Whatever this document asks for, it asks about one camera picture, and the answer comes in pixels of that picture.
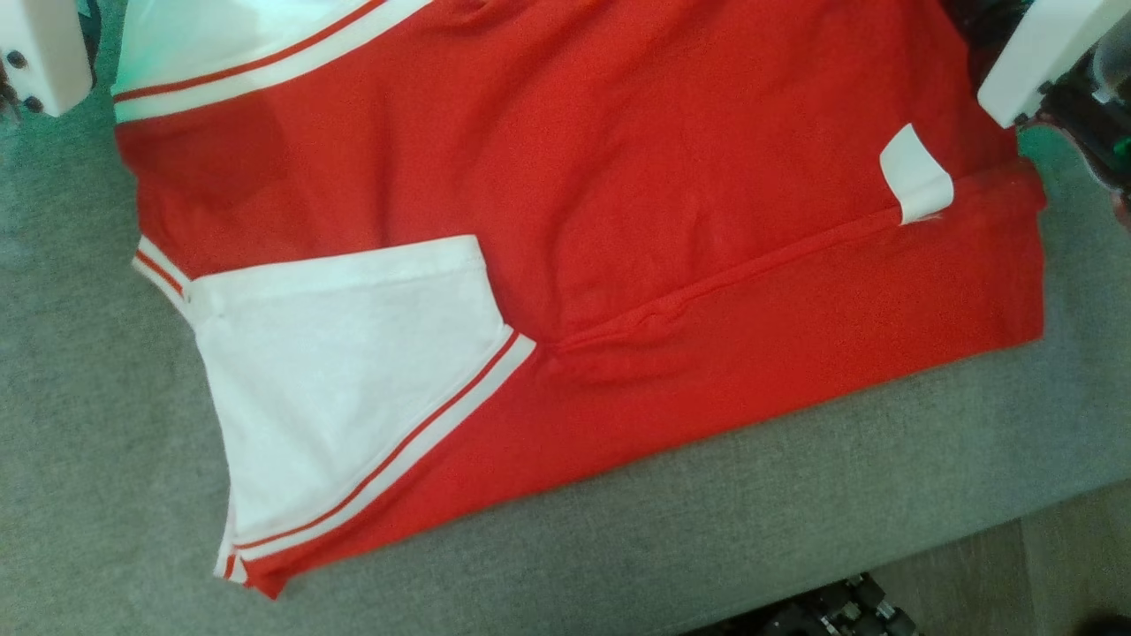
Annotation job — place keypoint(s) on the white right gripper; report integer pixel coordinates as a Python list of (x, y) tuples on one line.
[(1047, 49)]

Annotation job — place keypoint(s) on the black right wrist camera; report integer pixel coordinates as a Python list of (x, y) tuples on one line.
[(1087, 119)]

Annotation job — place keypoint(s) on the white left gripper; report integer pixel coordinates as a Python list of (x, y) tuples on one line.
[(44, 44)]

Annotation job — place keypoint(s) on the wide grey sofa seat cushion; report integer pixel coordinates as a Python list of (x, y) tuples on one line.
[(88, 459)]

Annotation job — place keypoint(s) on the dark robot base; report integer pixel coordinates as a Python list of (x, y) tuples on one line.
[(831, 609)]

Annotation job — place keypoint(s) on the red white basketball jersey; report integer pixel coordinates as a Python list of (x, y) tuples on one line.
[(618, 177)]

